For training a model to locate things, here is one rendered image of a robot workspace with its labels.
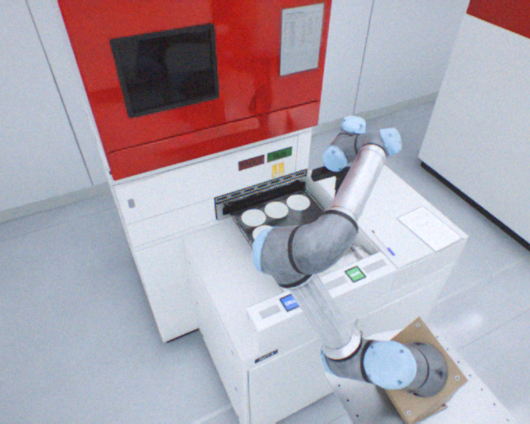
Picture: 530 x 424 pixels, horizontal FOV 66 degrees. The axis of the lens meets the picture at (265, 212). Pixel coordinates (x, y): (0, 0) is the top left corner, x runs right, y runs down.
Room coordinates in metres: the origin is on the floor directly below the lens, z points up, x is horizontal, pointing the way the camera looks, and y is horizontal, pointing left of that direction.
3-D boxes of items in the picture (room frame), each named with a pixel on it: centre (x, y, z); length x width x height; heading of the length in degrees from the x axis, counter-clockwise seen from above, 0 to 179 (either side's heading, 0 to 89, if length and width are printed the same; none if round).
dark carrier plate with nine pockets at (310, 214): (1.18, -0.10, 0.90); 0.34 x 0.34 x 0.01; 27
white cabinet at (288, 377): (1.13, -0.22, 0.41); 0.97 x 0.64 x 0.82; 117
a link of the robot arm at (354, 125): (1.10, -0.27, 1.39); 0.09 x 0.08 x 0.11; 150
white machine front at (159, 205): (1.30, 0.18, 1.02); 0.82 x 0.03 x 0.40; 117
